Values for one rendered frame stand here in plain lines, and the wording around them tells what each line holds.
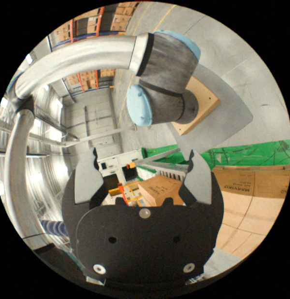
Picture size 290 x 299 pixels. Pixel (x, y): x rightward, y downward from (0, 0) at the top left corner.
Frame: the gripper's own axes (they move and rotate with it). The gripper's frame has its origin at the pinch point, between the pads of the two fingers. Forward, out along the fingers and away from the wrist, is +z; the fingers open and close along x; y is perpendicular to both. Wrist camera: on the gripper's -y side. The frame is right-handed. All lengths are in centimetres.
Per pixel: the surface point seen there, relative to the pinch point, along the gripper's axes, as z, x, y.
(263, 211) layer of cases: -32, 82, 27
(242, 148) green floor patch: 33, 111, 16
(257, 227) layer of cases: -45, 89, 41
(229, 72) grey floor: 61, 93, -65
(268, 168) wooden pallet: -8, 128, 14
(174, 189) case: 36, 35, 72
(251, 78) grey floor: 34, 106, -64
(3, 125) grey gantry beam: -6, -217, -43
